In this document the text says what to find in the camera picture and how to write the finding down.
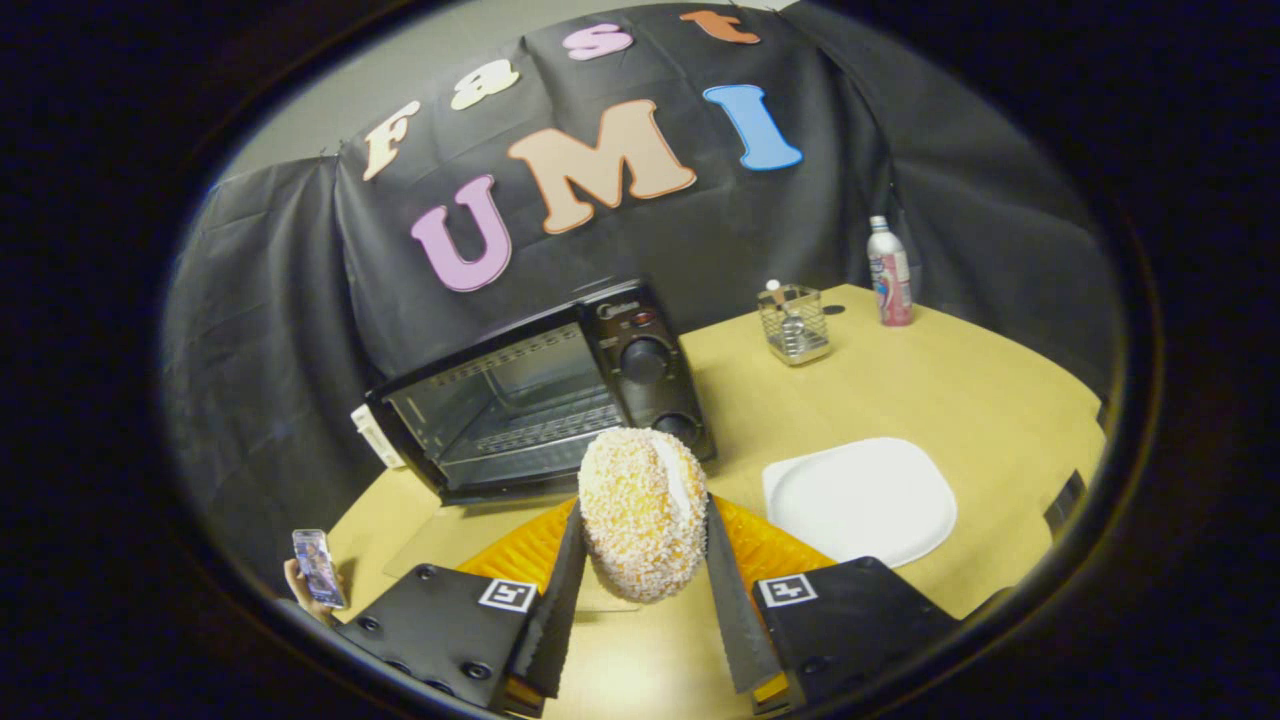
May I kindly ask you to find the white-tipped stick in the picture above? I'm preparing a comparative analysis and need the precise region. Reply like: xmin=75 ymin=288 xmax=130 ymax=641
xmin=765 ymin=279 xmax=803 ymax=343

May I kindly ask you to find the white bread toaster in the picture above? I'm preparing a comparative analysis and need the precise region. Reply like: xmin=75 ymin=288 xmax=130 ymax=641
xmin=350 ymin=404 xmax=406 ymax=470

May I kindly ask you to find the black block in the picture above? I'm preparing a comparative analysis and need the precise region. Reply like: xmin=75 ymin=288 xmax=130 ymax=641
xmin=1043 ymin=470 xmax=1087 ymax=542

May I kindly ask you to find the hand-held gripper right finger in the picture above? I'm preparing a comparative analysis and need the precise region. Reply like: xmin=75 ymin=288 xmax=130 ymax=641
xmin=705 ymin=495 xmax=961 ymax=714

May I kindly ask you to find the sugar-coated bread roll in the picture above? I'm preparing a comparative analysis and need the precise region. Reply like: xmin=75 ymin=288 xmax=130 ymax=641
xmin=578 ymin=427 xmax=710 ymax=604

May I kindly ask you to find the white plate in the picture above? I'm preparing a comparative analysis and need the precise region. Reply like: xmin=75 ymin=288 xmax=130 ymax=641
xmin=762 ymin=437 xmax=958 ymax=569

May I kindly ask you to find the wire mesh holder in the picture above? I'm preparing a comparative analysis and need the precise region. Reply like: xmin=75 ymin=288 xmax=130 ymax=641
xmin=757 ymin=284 xmax=832 ymax=366

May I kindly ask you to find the smartphone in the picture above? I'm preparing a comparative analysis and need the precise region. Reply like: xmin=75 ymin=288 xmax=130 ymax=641
xmin=292 ymin=529 xmax=348 ymax=610

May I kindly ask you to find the black toaster oven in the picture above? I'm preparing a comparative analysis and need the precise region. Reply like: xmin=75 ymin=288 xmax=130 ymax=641
xmin=363 ymin=280 xmax=718 ymax=601

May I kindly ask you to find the pink and white bottle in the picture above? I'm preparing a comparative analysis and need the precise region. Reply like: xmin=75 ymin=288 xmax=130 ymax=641
xmin=867 ymin=215 xmax=914 ymax=327

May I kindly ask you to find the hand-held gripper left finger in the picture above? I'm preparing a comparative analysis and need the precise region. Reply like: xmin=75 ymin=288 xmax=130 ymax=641
xmin=335 ymin=497 xmax=588 ymax=717

